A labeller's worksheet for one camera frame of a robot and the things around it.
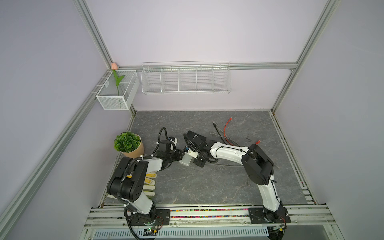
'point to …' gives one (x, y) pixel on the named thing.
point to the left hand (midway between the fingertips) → (185, 155)
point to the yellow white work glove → (149, 183)
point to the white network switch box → (186, 159)
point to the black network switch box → (197, 139)
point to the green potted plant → (129, 144)
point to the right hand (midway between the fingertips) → (198, 160)
